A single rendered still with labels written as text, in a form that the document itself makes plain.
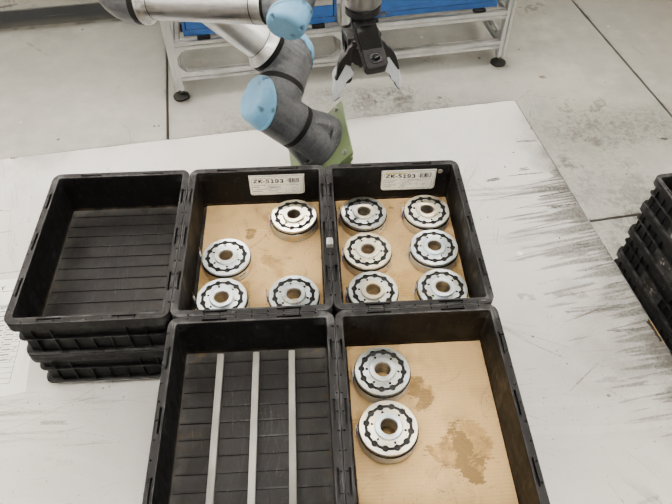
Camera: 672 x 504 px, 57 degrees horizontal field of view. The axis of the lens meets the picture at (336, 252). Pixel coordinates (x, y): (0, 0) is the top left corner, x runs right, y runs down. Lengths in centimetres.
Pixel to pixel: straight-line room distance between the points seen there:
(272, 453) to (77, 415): 45
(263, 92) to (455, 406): 82
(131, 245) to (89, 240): 10
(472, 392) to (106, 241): 85
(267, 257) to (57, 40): 279
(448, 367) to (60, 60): 301
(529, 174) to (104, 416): 123
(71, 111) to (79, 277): 202
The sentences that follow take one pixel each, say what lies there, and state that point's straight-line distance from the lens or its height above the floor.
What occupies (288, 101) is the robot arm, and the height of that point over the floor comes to 98.
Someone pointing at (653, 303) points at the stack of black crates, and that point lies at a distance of 221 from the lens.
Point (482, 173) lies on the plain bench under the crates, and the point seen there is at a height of 70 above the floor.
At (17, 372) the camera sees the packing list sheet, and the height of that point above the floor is 70.
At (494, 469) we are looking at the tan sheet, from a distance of 114.
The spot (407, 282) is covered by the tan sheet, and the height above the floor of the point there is 83.
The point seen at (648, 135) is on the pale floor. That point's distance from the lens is 331.
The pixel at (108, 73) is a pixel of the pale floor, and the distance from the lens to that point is 359.
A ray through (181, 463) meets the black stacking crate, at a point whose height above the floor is 83.
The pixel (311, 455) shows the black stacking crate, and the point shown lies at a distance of 112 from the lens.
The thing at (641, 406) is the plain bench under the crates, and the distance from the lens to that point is 144.
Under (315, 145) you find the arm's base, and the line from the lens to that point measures 155.
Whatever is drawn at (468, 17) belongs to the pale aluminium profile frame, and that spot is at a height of 29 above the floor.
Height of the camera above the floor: 187
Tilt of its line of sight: 49 degrees down
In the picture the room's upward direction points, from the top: straight up
